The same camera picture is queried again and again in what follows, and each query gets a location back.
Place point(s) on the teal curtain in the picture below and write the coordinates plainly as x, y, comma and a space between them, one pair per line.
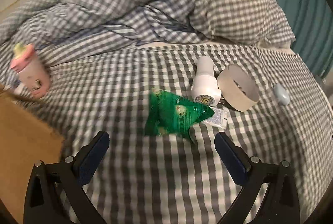
311, 22

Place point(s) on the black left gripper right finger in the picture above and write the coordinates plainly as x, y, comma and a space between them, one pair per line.
280, 203

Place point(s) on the brown cardboard box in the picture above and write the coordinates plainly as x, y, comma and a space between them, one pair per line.
24, 140

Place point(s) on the small pale blue case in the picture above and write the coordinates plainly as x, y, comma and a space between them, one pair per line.
281, 94

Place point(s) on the green foil snack bag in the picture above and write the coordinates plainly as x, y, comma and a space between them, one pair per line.
173, 114

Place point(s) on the small white sachet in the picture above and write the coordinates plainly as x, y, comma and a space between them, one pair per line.
219, 118

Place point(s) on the pink baby bottle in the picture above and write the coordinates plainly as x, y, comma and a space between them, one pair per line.
30, 70

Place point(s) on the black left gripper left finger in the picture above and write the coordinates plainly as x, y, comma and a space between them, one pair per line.
42, 201

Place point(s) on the white plastic plug-in bottle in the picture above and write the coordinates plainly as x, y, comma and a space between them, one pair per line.
205, 89

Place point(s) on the grey checked bed sheet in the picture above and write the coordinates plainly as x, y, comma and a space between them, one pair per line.
156, 174

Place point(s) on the beige tape roll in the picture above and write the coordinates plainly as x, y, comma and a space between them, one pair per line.
238, 89

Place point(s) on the grey checked duvet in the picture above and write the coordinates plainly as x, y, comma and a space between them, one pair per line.
249, 22

